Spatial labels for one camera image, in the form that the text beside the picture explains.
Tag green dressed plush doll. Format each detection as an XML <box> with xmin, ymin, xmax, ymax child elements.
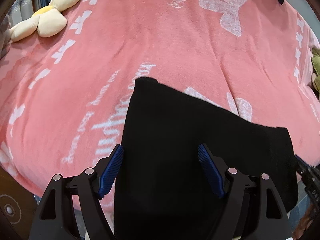
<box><xmin>311</xmin><ymin>48</ymin><xmax>320</xmax><ymax>92</ymax></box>

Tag black pants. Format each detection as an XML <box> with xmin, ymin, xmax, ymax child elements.
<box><xmin>114</xmin><ymin>77</ymin><xmax>298</xmax><ymax>239</ymax></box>

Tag dark round floor device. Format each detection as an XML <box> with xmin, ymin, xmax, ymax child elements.
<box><xmin>0</xmin><ymin>194</ymin><xmax>22</xmax><ymax>225</ymax></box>

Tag cream flower plush pillow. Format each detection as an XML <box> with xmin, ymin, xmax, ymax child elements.
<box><xmin>10</xmin><ymin>0</ymin><xmax>80</xmax><ymax>42</ymax></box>

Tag pink blanket white bows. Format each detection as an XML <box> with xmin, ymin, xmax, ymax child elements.
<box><xmin>1</xmin><ymin>0</ymin><xmax>319</xmax><ymax>196</ymax></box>

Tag grey pillow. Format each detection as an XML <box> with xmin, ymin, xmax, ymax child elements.
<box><xmin>0</xmin><ymin>15</ymin><xmax>11</xmax><ymax>58</ymax></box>

